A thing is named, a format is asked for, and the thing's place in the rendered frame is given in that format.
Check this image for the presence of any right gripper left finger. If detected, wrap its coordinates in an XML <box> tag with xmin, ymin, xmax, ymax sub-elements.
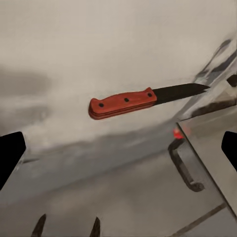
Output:
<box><xmin>0</xmin><ymin>131</ymin><xmax>26</xmax><ymax>191</ymax></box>

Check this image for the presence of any parer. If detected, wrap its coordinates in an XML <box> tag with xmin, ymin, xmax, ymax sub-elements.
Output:
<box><xmin>89</xmin><ymin>83</ymin><xmax>210</xmax><ymax>116</ymax></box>

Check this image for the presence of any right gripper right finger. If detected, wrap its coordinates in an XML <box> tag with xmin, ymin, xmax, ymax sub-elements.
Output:
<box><xmin>221</xmin><ymin>131</ymin><xmax>237</xmax><ymax>170</ymax></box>

